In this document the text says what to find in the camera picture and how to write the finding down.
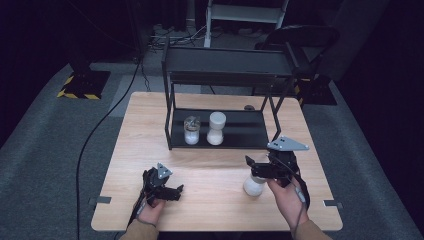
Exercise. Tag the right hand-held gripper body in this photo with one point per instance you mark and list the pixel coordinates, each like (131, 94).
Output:
(283, 160)

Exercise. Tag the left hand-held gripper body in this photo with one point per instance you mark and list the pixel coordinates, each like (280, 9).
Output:
(157, 180)

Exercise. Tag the black stand base striped edge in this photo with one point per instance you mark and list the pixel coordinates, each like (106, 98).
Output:
(316, 90)
(86, 85)

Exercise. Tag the person's left hand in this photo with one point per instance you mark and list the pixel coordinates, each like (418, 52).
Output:
(151, 211)

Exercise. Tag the round white bottle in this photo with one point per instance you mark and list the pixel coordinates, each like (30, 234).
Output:
(254, 187)

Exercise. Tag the black metal shelf rack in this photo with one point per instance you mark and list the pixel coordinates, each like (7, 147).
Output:
(220, 128)

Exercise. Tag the white metal frame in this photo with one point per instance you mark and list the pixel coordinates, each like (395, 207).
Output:
(245, 15)

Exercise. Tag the person's right hand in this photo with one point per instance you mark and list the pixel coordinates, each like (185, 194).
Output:
(288, 203)

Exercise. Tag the small dark round object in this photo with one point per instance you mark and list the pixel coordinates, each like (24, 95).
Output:
(249, 107)

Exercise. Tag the glass jar with white powder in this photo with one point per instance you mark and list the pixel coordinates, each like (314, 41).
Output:
(192, 131)

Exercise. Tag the grey table clamp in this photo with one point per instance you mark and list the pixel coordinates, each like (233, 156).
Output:
(332, 203)
(100, 200)

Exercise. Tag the white hourglass-shaped jar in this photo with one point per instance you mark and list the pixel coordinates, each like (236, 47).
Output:
(216, 128)

